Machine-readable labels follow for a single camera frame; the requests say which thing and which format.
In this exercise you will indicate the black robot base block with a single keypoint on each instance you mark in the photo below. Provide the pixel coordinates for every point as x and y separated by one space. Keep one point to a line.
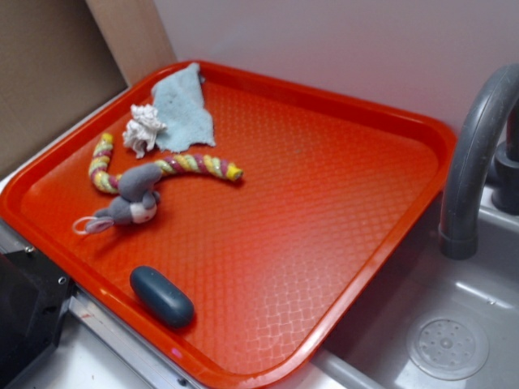
35 294

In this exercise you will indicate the crumpled white paper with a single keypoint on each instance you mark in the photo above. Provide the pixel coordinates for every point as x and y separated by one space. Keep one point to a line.
142 129

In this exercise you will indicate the red plastic tray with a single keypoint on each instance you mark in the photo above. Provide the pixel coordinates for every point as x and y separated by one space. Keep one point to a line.
330 186

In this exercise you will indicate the grey plush mouse toy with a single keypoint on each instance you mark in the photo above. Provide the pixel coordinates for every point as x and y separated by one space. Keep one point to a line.
136 202

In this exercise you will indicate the light blue cloth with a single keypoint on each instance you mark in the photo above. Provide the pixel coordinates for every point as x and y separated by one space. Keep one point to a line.
180 105

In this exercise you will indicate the dark blue oval case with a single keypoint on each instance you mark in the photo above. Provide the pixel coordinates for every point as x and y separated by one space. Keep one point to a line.
165 300

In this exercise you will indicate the grey toy sink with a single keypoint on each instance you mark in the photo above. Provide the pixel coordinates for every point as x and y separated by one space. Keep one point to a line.
426 321

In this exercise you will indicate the grey toy faucet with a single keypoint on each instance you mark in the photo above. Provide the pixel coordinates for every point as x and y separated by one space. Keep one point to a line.
487 146

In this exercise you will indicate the brown cardboard panel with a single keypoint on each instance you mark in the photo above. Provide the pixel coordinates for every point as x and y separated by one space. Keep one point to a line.
60 60

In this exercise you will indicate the multicolour braided rope toy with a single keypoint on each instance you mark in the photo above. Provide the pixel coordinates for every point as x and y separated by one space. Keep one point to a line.
169 166

